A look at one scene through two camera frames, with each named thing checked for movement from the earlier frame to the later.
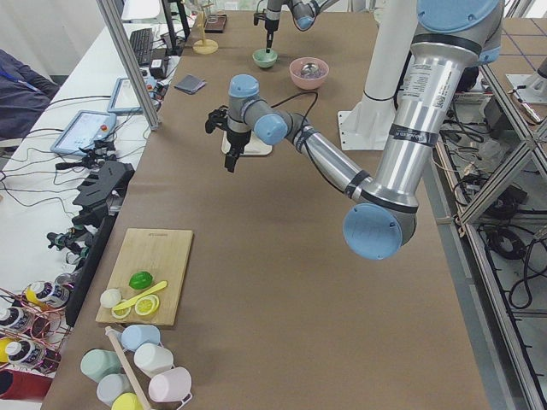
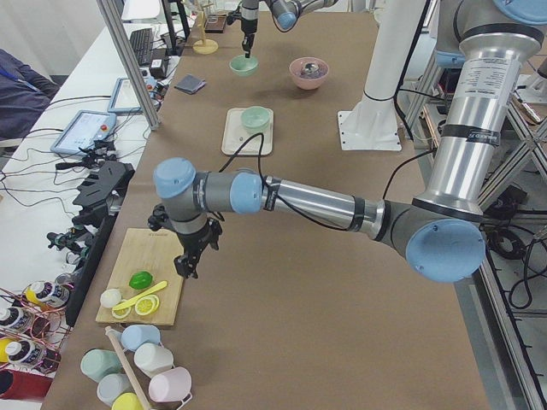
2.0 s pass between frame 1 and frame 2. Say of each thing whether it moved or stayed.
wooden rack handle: stayed
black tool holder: stayed
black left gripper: moved
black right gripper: moved
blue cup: stayed
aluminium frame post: stayed
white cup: stayed
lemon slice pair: stayed
